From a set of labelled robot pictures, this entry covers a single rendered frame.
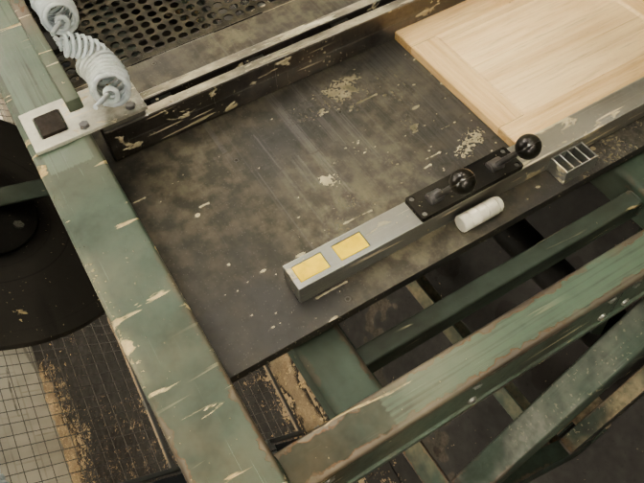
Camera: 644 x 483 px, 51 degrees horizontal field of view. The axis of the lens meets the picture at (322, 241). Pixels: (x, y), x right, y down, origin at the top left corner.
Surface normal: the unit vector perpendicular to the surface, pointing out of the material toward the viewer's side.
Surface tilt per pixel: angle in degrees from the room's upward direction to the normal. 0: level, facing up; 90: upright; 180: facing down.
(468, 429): 0
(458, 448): 0
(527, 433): 0
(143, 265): 53
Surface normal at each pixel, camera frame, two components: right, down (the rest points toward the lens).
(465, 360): -0.04, -0.57
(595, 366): -0.71, 0.01
